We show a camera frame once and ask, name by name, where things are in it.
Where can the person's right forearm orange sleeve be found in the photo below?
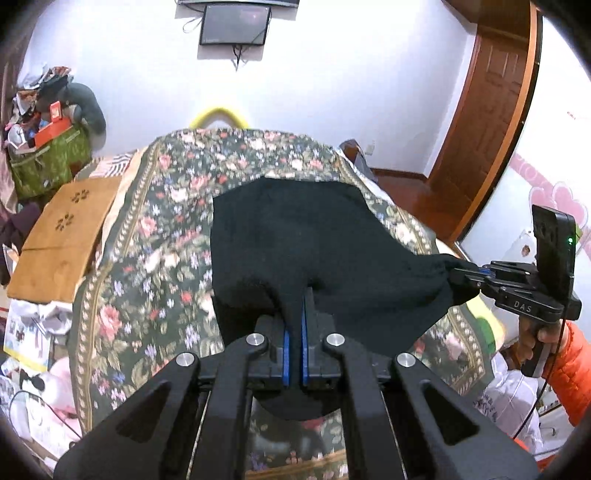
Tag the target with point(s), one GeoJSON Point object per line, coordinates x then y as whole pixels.
{"type": "Point", "coordinates": [572, 369]}

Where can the person's right hand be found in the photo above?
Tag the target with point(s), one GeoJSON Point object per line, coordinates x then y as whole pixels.
{"type": "Point", "coordinates": [525, 337]}

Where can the dark wall shelf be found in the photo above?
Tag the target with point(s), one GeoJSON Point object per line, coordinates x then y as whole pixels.
{"type": "Point", "coordinates": [240, 2]}

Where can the grey plush toy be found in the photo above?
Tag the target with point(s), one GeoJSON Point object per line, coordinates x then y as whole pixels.
{"type": "Point", "coordinates": [87, 106]}

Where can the pink curtain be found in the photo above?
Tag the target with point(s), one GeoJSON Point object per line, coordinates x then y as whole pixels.
{"type": "Point", "coordinates": [9, 115]}

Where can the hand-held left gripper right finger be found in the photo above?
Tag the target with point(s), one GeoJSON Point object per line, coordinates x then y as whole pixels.
{"type": "Point", "coordinates": [304, 341]}

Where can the dark red clothing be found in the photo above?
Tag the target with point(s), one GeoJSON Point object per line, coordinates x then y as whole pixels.
{"type": "Point", "coordinates": [18, 230]}

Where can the brown board with paw cutouts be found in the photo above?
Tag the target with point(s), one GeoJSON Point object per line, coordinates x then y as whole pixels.
{"type": "Point", "coordinates": [60, 240]}

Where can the white plastic bag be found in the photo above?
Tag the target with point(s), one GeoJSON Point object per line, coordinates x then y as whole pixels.
{"type": "Point", "coordinates": [508, 401]}

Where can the striped cloth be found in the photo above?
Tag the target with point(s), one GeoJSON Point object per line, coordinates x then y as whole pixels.
{"type": "Point", "coordinates": [111, 164]}

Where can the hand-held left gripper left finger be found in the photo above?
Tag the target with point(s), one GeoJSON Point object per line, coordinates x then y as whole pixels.
{"type": "Point", "coordinates": [286, 350]}

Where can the pile of assorted bags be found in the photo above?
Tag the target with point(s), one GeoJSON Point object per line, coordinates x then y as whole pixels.
{"type": "Point", "coordinates": [27, 97]}

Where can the floral blanket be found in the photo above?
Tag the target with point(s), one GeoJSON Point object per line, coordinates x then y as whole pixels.
{"type": "Point", "coordinates": [161, 230]}

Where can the printed paper sheets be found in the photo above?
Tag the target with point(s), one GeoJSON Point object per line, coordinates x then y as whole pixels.
{"type": "Point", "coordinates": [32, 332]}

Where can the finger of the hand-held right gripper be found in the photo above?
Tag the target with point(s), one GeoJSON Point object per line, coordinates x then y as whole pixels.
{"type": "Point", "coordinates": [471, 268]}
{"type": "Point", "coordinates": [471, 281]}

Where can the yellow curved cushion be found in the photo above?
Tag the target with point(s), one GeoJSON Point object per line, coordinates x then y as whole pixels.
{"type": "Point", "coordinates": [217, 111]}

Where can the black wall monitor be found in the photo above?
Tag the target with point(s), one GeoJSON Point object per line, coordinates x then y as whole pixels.
{"type": "Point", "coordinates": [235, 23]}

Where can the green fabric storage bag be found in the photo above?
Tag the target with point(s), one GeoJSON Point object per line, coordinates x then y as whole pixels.
{"type": "Point", "coordinates": [51, 161]}

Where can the black knit sweater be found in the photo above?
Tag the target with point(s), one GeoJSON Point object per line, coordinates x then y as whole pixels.
{"type": "Point", "coordinates": [300, 240]}

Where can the orange box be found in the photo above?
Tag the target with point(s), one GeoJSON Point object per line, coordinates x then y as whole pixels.
{"type": "Point", "coordinates": [51, 134]}

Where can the brown wooden door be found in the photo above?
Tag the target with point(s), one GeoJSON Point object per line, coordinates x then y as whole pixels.
{"type": "Point", "coordinates": [489, 115]}

